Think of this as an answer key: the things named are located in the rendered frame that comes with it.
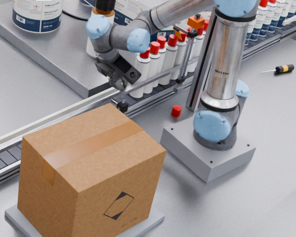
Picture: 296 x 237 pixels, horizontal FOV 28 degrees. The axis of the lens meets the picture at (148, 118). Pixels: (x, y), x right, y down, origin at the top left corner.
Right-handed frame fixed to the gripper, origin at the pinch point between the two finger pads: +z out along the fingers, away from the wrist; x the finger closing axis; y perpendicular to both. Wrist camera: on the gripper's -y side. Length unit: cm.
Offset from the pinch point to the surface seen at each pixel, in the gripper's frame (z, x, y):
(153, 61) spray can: -2.6, -13.6, -2.2
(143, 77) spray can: -0.7, -7.3, -2.7
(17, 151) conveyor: -18.7, 43.5, -0.6
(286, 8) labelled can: 48, -95, -2
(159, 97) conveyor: 14.5, -9.9, -4.6
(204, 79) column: 8.0, -23.4, -16.3
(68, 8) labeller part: 17, -21, 60
